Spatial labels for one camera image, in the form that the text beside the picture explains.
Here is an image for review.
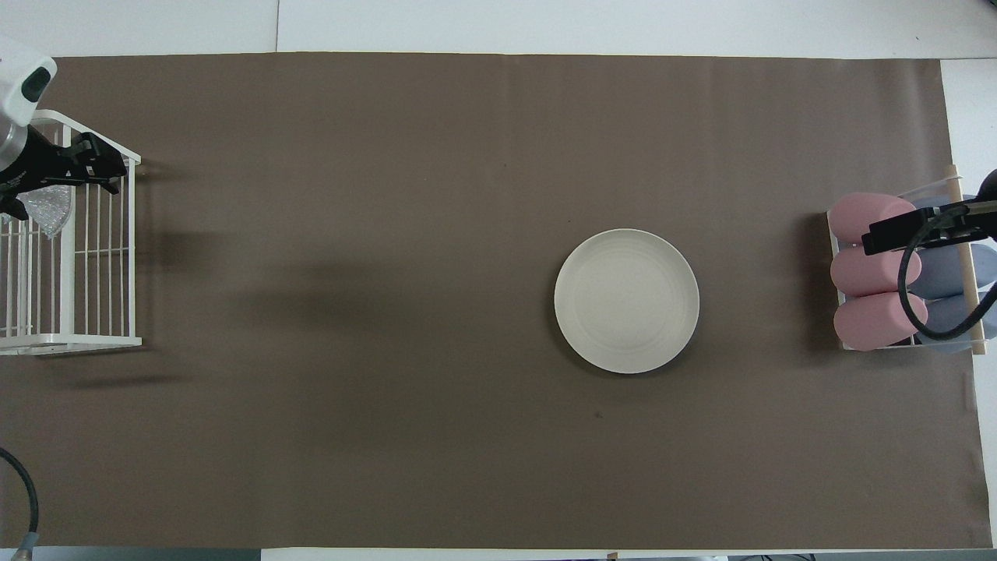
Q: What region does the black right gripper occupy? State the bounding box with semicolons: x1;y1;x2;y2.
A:
862;170;997;256

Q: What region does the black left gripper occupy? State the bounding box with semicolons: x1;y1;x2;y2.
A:
0;129;128;221

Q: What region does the cream round plate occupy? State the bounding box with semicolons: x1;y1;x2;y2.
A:
554;228;700;375

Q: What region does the pink plastic cup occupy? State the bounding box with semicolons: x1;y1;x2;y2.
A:
827;192;920;245
833;292;929;351
830;244;922;298

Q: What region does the brown paper table mat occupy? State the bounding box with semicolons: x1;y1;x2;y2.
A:
0;53;992;550

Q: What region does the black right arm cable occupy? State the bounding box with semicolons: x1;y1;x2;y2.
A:
898;204;997;341

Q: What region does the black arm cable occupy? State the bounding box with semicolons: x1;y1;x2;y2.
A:
0;447;40;561
898;204;997;341

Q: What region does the white wire cup rack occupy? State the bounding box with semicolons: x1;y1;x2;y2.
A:
826;164;990;357

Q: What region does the white wire dish rack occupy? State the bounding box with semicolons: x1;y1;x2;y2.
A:
0;110;143;356

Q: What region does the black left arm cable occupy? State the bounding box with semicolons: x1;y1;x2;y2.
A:
0;447;40;561

